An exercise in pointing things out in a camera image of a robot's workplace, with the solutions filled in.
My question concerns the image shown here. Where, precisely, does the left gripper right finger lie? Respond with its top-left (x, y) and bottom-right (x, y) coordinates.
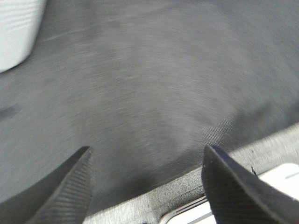
top-left (201, 146), bottom-right (299, 224)

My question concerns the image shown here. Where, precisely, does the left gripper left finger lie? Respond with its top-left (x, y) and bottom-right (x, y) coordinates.
top-left (0, 146), bottom-right (93, 224)

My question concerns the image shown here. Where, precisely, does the white device on floor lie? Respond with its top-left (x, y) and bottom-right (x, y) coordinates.
top-left (160, 162), bottom-right (299, 224)

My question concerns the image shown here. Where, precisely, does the black table cloth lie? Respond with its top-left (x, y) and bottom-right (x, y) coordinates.
top-left (0, 0), bottom-right (299, 210)

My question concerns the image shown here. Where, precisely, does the cream white slotted basket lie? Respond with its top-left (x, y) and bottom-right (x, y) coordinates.
top-left (0, 0), bottom-right (47, 73)

